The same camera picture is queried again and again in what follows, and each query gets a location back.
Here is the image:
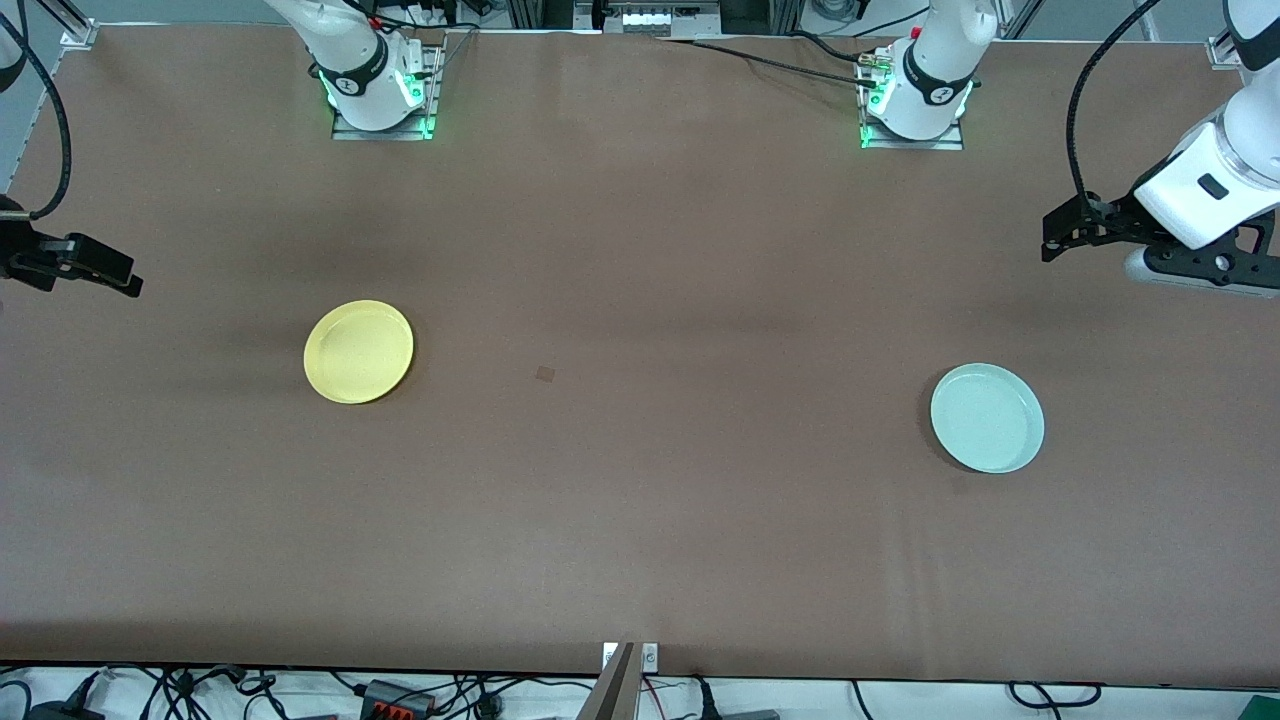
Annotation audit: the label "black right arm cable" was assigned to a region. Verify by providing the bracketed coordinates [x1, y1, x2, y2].
[0, 10, 73, 221]

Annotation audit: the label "black cable on table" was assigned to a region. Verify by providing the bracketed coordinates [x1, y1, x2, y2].
[660, 36, 883, 87]

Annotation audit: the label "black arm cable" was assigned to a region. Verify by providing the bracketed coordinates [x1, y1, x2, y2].
[0, 10, 73, 221]
[1066, 0, 1166, 201]

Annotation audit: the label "black power plug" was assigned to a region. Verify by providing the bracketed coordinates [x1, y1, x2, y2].
[690, 678, 781, 720]

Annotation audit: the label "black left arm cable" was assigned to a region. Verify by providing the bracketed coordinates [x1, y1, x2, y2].
[1066, 0, 1166, 201]

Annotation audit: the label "pale green plate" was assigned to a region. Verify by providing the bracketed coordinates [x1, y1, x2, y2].
[930, 363, 1046, 474]

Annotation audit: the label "yellow plate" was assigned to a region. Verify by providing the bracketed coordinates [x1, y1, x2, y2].
[303, 300, 415, 405]

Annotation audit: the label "black looped floor cable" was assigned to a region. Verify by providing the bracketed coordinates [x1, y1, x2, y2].
[1008, 682, 1103, 711]

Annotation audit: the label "brown wooden beam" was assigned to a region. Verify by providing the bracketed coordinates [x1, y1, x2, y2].
[578, 643, 641, 720]

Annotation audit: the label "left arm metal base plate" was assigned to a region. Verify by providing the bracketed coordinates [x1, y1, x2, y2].
[860, 50, 966, 152]

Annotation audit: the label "grey terminal block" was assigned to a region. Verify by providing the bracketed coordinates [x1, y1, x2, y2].
[620, 3, 723, 37]

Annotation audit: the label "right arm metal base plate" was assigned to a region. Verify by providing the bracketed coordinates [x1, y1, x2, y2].
[332, 40, 445, 141]

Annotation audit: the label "black power strip orange switches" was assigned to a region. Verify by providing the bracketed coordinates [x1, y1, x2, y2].
[360, 680, 437, 720]

